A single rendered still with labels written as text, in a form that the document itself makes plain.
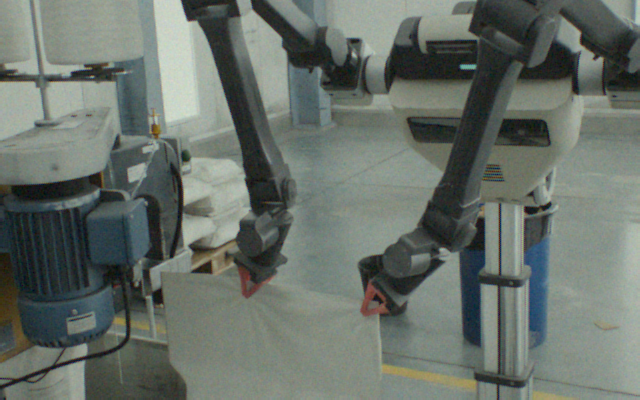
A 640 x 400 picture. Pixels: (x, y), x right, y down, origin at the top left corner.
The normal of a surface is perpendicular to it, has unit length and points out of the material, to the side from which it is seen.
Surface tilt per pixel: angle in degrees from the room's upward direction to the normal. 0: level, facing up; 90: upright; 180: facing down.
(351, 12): 90
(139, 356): 90
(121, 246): 90
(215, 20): 108
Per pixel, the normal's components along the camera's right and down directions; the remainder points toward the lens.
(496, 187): -0.32, 0.80
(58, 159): 0.50, 0.19
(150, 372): -0.47, 0.22
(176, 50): 0.89, 0.06
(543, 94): -0.34, -0.60
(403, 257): -0.63, 0.03
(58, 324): 0.11, 0.26
